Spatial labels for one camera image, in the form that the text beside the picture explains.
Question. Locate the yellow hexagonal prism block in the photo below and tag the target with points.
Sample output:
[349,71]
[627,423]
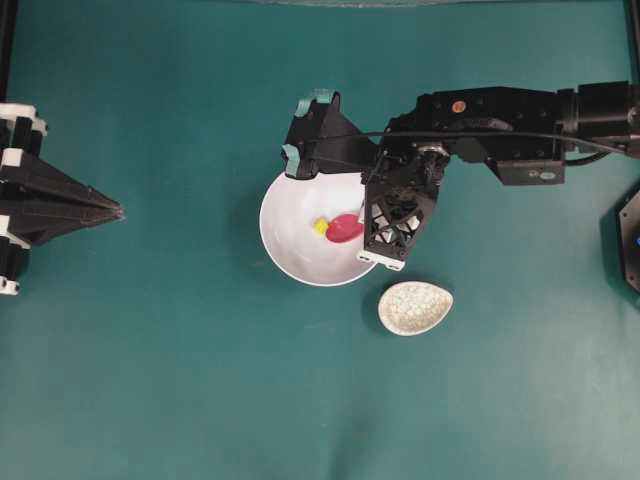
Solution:
[321,226]

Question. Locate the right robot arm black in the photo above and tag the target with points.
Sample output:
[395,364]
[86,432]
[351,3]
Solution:
[525,138]

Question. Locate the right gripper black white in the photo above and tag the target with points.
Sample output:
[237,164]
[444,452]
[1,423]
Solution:
[401,194]

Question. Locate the white round bowl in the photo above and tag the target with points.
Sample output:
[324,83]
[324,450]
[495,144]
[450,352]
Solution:
[288,212]

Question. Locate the beige crackle spoon rest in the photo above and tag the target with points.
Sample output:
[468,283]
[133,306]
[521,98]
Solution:
[413,307]

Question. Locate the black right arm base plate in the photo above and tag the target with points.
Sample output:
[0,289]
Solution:
[628,235]

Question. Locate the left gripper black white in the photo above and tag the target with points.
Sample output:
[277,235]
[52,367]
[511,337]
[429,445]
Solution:
[22,132]

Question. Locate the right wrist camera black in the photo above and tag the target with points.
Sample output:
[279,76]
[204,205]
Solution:
[321,140]

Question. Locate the red plastic spoon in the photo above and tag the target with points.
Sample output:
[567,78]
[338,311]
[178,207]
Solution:
[344,228]

